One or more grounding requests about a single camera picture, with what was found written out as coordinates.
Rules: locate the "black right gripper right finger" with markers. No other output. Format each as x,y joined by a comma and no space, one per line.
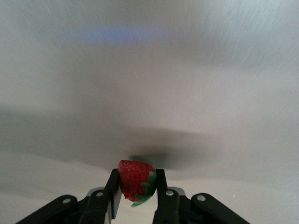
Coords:
168,205

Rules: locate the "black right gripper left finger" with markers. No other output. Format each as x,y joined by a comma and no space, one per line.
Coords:
98,205

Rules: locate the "red strawberry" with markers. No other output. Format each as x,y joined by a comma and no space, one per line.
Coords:
133,177

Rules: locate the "large table cover sheet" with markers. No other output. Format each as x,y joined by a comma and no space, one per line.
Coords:
149,93

